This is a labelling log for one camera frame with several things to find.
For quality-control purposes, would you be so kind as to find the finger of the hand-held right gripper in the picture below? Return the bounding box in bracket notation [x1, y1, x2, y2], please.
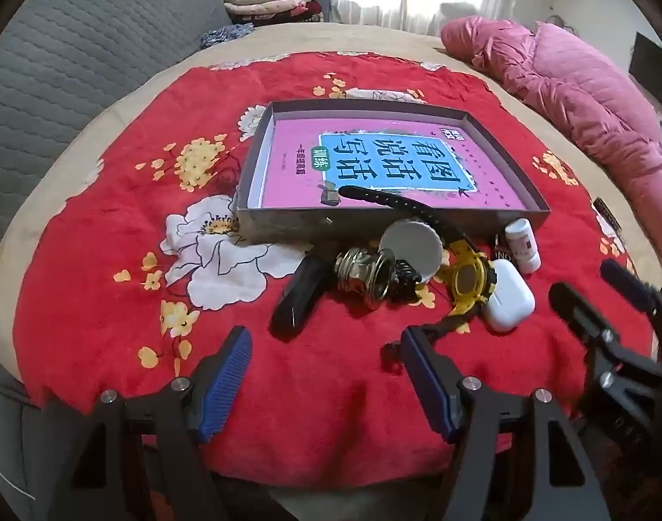
[548, 282, 662, 386]
[599, 259, 662, 332]

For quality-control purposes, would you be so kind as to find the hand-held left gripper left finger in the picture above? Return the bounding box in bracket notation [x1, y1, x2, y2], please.
[49, 326, 254, 521]

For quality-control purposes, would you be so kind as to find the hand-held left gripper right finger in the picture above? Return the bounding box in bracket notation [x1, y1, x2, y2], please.
[401, 326, 614, 521]

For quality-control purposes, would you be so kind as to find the white earbuds case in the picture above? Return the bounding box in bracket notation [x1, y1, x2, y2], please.
[483, 259, 536, 333]

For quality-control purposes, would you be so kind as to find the small white bottle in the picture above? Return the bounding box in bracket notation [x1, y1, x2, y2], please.
[505, 218, 543, 274]

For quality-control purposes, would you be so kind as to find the black hair claw clip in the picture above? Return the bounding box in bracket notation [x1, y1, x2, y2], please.
[388, 260, 423, 302]

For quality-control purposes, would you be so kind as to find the black case with gold band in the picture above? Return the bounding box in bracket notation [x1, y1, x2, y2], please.
[269, 255, 332, 340]

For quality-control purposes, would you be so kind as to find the yellow watch with black strap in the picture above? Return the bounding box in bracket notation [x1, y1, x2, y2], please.
[339, 185, 497, 370]

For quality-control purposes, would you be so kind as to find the brass spring fitting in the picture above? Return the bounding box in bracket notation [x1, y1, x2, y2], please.
[334, 247, 398, 310]

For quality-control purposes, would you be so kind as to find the white ribbed plastic lid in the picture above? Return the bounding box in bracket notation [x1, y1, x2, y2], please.
[378, 218, 445, 283]

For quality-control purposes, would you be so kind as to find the grey cardboard box tray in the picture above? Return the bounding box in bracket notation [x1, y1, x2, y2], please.
[234, 100, 552, 245]

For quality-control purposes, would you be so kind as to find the black blanket label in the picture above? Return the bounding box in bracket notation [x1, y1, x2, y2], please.
[592, 198, 625, 240]

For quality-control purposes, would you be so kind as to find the red floral blanket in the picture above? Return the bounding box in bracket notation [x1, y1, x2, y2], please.
[13, 51, 658, 473]

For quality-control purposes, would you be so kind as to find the pink quilted duvet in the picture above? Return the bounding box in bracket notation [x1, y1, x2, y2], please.
[440, 15, 662, 264]

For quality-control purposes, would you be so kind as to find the pink and blue book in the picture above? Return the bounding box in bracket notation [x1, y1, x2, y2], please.
[261, 118, 527, 211]

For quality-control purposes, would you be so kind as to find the beige bed sheet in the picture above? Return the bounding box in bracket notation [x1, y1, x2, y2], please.
[0, 22, 662, 408]

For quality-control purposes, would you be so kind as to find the blue patterned cloth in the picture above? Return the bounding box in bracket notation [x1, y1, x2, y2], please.
[201, 23, 256, 49]

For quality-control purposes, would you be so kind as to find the grey quilted headboard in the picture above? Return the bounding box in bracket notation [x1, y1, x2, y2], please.
[0, 0, 234, 277]

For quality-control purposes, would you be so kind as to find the black wall television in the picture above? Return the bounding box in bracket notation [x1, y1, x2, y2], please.
[629, 33, 662, 120]

